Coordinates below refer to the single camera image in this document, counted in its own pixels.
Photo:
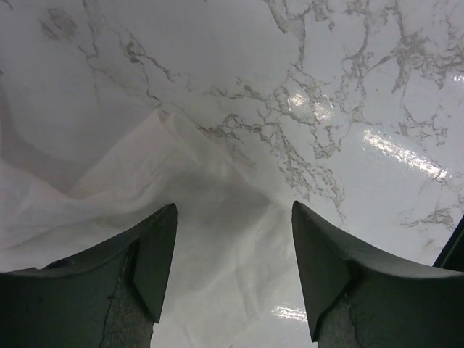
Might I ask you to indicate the white t shirt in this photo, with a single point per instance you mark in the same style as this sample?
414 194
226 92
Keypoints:
234 282

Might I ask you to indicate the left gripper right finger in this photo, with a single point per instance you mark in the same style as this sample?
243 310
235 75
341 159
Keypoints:
357 295

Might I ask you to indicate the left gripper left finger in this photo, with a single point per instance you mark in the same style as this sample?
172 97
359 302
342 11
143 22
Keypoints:
110 295

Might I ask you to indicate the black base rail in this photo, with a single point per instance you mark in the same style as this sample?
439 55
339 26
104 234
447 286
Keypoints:
451 256

